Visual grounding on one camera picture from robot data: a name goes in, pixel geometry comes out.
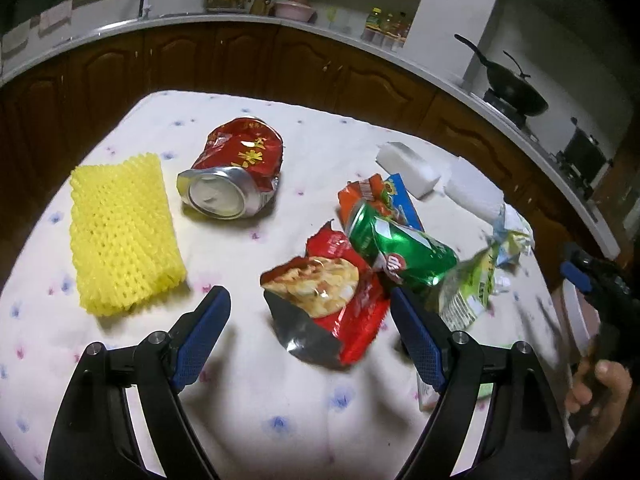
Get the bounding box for green spout pouch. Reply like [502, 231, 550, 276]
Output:
[436, 243, 511, 332]

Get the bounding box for black stock pot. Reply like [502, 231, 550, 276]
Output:
[556, 117, 613, 188]

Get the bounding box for blue orange snack bag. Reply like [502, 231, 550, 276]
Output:
[337, 174, 424, 231]

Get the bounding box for gas stove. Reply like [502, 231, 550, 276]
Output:
[472, 89, 598, 202]

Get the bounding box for yellow foam fruit net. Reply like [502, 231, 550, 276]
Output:
[70, 153, 186, 318]

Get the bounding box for crumpled light wrapper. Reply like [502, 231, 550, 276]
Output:
[492, 203, 535, 266]

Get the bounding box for right hand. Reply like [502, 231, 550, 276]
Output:
[565, 358, 632, 468]

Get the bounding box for crushed red drink can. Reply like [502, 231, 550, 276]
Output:
[177, 117, 283, 220]

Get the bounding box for white foam fruit net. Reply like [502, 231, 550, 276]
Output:
[445, 157, 504, 223]

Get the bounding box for sink faucet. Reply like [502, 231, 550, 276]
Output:
[138, 0, 151, 20]

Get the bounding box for lower wooden cabinets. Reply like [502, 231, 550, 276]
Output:
[1, 21, 622, 284]

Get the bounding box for oil bottles on counter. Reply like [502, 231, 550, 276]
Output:
[360, 6, 411, 52]

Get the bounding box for red snack bag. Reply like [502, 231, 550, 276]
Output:
[259, 223, 390, 368]

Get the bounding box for green drink can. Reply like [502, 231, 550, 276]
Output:
[345, 200, 458, 294]

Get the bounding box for black wok with lid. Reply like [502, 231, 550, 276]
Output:
[454, 34, 548, 117]

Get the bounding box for pink basin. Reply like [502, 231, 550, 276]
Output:
[273, 0, 316, 23]

